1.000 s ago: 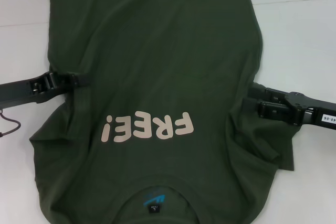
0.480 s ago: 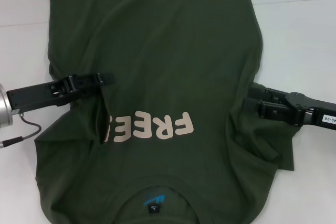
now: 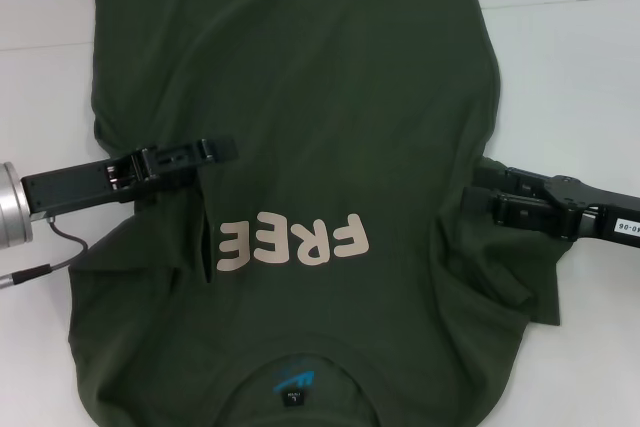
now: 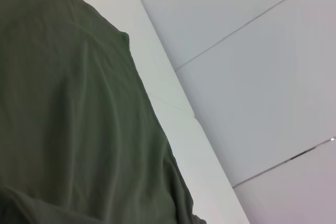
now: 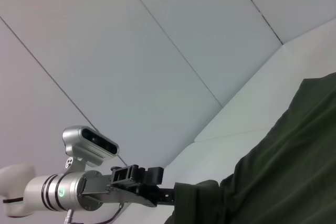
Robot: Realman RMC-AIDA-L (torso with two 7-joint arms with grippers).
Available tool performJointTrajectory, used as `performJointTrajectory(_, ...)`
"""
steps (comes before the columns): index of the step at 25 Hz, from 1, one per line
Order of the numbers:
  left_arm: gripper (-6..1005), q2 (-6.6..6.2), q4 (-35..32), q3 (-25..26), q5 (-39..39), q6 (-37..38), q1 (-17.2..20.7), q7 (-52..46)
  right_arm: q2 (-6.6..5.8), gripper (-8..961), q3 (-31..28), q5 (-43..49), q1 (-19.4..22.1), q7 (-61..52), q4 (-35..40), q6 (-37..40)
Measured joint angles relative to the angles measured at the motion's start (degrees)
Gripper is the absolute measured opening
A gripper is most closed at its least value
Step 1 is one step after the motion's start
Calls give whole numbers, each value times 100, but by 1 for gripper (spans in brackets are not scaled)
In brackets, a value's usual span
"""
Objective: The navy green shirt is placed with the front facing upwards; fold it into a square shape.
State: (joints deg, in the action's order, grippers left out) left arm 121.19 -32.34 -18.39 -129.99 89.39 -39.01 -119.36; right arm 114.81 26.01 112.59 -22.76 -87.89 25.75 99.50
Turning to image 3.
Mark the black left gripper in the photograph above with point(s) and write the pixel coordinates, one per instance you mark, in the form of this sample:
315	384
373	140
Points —
70	189

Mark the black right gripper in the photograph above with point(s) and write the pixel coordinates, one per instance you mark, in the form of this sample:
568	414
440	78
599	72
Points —
600	217

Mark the dark green FREE t-shirt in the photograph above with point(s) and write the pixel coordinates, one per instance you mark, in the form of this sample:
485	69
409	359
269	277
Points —
325	72

